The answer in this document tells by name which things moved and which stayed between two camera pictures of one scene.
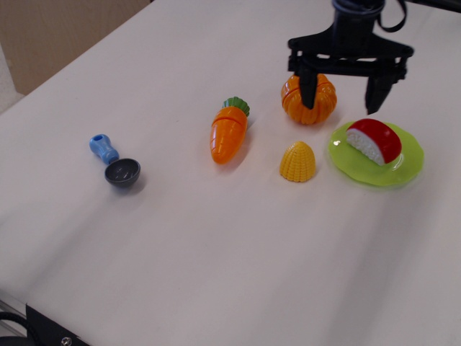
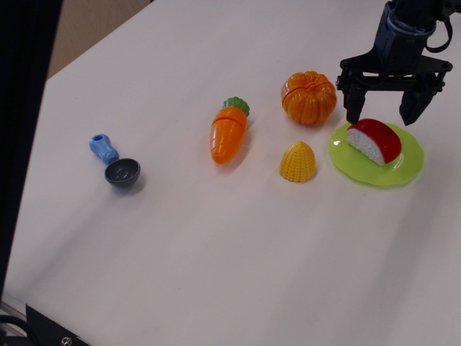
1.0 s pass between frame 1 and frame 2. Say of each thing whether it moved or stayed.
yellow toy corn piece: stayed
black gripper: moved
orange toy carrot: stayed
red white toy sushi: stayed
